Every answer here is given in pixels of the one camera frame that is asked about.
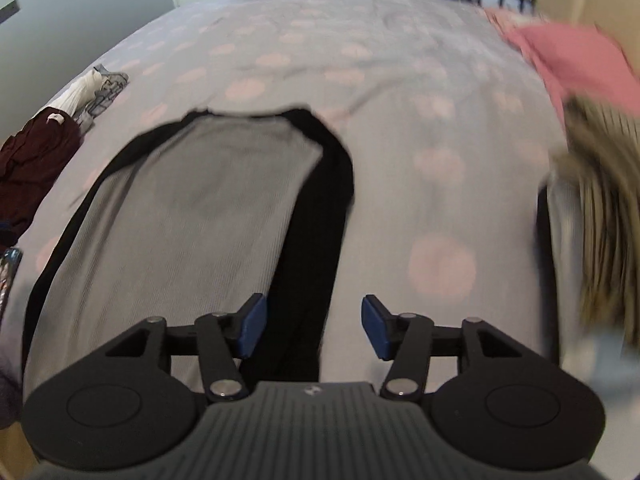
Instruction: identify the maroon sweater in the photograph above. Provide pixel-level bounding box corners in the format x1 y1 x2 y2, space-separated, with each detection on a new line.
0 107 81 250

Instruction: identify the striped olive folded garment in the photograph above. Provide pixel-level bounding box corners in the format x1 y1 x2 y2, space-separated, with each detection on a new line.
552 96 639 346

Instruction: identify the smartphone with lit screen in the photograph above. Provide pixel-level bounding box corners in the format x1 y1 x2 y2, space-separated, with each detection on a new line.
0 247 23 320

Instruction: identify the white knit garment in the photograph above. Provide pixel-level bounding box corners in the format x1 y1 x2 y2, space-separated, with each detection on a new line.
48 68 104 116

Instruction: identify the grey checked garment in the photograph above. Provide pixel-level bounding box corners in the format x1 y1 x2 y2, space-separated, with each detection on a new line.
74 64 129 136

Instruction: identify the grey black raglan shirt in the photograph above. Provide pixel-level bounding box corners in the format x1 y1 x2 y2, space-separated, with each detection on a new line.
23 110 354 393

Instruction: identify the pink dotted bed sheet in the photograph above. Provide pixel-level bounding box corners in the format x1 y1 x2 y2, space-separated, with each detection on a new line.
1 0 564 399

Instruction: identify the black folded garment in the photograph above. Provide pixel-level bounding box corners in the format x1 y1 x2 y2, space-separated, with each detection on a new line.
535 184 561 365

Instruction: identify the floral pink pillow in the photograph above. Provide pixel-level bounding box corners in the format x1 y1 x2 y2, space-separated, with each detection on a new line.
484 8 547 36

